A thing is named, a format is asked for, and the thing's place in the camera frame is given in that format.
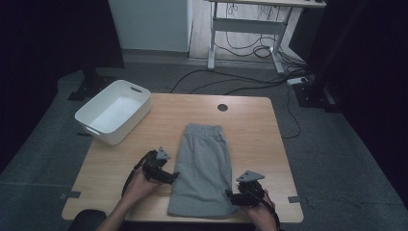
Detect hand-held gripper black cable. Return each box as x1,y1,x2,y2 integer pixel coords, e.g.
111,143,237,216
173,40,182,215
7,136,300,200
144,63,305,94
120,149,157,198
255,188,284,231

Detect white plastic basket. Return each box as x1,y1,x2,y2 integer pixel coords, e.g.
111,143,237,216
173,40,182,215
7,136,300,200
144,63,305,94
74,79,152,146

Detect long black floor cable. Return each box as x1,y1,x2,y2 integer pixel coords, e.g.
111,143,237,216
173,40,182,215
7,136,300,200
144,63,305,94
168,68,290,96

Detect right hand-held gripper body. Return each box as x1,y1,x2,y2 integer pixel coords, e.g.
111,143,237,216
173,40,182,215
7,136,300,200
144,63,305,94
235,170,268,208

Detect black looped floor cable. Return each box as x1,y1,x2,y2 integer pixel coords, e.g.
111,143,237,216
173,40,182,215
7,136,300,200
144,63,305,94
281,86,302,140

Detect grey shorts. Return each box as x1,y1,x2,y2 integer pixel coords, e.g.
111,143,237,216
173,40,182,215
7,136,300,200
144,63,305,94
166,122,241,219

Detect right hand-held gripper black cable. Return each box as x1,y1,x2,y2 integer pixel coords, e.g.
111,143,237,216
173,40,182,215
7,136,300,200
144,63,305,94
255,188,284,231

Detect person's right hand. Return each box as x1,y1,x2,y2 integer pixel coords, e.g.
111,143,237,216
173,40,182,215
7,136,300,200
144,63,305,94
242,192,277,225

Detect white metal desk frame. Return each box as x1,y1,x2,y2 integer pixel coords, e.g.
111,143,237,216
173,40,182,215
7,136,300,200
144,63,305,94
205,0,327,76

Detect white power strip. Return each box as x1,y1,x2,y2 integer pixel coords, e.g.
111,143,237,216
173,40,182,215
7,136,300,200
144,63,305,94
286,76,309,87

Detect person's dark clothing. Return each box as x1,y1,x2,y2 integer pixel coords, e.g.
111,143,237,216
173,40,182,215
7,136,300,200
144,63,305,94
67,209,108,231

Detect person's left hand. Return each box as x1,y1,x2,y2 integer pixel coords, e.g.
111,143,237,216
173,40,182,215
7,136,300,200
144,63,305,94
122,167,162,207

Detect dark curtain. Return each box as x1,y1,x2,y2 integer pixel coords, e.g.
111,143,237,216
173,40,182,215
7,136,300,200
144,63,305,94
0,0,126,174
306,0,408,208

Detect black stand base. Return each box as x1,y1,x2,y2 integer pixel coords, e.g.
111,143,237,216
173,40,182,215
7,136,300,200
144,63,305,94
67,66,117,102
293,76,343,114

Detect tangle of black cables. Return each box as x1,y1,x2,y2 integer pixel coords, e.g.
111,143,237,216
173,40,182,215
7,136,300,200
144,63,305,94
214,30,309,70

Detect left hand-held gripper black cable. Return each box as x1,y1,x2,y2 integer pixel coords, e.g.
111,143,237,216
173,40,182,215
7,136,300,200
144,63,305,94
120,149,157,198

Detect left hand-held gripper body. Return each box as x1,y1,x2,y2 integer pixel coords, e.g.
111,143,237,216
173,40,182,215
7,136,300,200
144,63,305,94
140,146,172,185

